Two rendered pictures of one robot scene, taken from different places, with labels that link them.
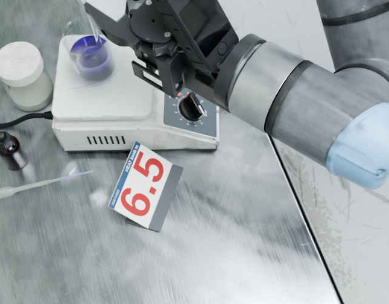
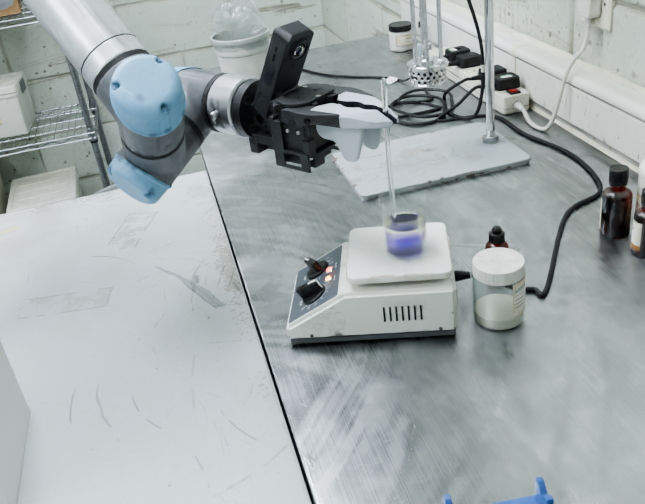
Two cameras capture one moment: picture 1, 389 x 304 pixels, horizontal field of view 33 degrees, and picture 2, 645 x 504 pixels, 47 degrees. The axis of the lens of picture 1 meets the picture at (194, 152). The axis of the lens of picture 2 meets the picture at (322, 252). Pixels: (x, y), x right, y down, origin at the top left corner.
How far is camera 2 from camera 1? 1.25 m
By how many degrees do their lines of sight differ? 87
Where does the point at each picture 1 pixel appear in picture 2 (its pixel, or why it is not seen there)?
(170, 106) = (335, 258)
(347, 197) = (197, 271)
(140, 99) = (360, 235)
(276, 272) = (267, 235)
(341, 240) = (212, 251)
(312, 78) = (209, 75)
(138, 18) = (326, 89)
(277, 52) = (227, 82)
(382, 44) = not seen: hidden behind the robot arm
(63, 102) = (434, 229)
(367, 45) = not seen: hidden behind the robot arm
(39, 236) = (457, 236)
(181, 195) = not seen: hidden behind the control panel
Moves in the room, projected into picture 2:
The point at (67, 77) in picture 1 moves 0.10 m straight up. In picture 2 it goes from (435, 244) to (431, 166)
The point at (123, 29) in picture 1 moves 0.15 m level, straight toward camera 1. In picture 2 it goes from (339, 89) to (318, 56)
